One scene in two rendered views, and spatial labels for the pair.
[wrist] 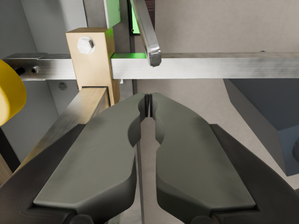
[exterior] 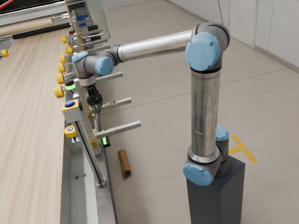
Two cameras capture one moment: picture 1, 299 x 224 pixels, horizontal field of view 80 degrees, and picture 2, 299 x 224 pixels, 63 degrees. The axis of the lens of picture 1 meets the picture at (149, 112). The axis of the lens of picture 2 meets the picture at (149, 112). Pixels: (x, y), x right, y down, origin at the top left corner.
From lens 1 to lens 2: 151 cm
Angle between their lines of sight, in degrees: 88
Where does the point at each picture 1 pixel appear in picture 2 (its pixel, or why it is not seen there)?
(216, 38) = (175, 206)
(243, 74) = (125, 126)
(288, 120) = not seen: hidden behind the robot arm
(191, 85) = not seen: outside the picture
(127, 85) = (102, 155)
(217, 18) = (170, 197)
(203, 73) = (116, 129)
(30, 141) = not seen: hidden behind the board
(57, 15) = (81, 158)
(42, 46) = (73, 167)
